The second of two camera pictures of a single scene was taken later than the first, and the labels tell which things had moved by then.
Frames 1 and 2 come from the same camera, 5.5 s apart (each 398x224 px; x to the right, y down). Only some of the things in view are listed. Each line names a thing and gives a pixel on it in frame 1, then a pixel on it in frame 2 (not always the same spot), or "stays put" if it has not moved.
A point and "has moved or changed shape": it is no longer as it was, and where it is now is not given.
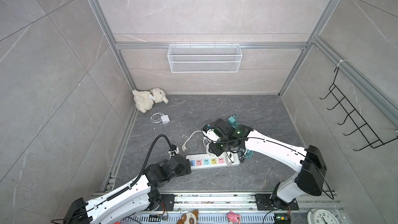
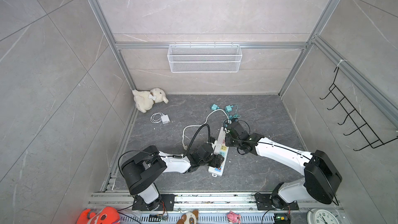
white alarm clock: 321,216 stays put
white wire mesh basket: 204,58 stays put
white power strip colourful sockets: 210,160 has moved or changed shape
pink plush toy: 233,218 stays put
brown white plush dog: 189,218 stays put
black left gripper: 185,171 → 217,163
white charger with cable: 158,117 stays put
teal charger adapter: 232,121 has moved or changed shape
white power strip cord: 184,147 → 185,147
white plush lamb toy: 144,100 stays put
